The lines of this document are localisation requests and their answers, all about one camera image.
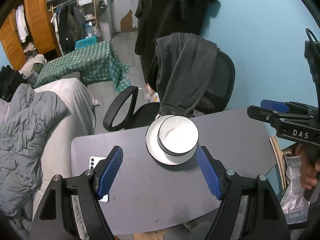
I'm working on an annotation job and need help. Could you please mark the white plate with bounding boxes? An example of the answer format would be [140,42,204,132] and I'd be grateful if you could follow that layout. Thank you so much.
[147,130,198,165]
[149,132,197,166]
[146,115,199,164]

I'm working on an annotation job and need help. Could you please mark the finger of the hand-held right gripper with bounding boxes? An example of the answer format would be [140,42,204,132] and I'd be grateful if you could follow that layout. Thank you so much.
[260,99,290,113]
[247,105,283,127]

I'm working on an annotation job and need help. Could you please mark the dark coats on rack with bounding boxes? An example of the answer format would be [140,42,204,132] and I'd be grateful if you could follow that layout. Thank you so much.
[51,4,87,54]

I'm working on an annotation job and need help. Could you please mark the clear plastic bag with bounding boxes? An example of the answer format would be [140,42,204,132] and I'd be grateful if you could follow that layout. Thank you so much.
[280,155,309,224]

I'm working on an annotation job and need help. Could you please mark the wooden plank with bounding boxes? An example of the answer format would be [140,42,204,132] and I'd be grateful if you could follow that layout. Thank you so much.
[269,136,288,190]

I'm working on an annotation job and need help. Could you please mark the black office chair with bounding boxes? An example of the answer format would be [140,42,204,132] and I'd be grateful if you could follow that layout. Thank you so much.
[103,32,236,132]

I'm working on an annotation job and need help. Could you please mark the black clothes pile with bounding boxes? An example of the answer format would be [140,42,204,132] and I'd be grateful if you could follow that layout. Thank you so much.
[0,65,25,103]

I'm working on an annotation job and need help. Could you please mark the black hanging jacket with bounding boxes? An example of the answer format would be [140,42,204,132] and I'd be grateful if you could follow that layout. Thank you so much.
[135,0,218,78]

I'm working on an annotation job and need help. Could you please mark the dark grey fleece blanket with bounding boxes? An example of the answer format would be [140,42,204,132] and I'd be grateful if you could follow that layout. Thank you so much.
[155,32,220,118]

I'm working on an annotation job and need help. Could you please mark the person's right hand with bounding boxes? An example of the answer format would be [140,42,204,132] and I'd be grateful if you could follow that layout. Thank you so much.
[295,144,320,190]

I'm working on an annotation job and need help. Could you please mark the green checked tablecloth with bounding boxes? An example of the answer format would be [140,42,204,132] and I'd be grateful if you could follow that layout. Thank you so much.
[35,40,132,93]

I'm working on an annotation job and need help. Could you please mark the blue storage box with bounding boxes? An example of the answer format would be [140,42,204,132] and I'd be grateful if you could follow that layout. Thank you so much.
[75,36,98,50]

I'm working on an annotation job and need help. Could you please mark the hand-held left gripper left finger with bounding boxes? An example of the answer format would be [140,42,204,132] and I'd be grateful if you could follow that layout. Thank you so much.
[29,145,124,240]

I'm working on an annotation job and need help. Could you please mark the white bowl with dark rim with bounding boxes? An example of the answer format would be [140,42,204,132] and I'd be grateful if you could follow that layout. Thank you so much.
[158,120,198,156]
[157,122,197,157]
[160,116,199,154]

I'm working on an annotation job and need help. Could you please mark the grey quilted duvet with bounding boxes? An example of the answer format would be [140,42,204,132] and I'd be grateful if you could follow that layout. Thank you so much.
[0,84,72,230]

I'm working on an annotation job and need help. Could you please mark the white hanging shirt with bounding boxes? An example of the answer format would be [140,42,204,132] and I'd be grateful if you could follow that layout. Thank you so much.
[15,4,29,43]

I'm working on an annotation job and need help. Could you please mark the white door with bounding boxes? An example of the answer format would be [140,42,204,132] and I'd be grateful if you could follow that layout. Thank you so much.
[106,0,140,34]

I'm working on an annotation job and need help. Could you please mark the light blue smartphone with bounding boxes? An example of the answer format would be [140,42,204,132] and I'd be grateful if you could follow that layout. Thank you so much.
[89,156,110,203]

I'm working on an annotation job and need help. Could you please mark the white clothes pile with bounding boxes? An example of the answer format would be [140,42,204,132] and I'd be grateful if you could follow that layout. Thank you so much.
[19,54,47,78]

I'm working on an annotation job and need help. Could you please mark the orange wooden wardrobe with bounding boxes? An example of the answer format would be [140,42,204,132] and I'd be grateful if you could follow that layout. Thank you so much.
[0,0,63,70]

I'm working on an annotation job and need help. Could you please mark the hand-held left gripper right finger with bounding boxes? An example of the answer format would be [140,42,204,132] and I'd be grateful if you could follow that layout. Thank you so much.
[197,146,290,240]

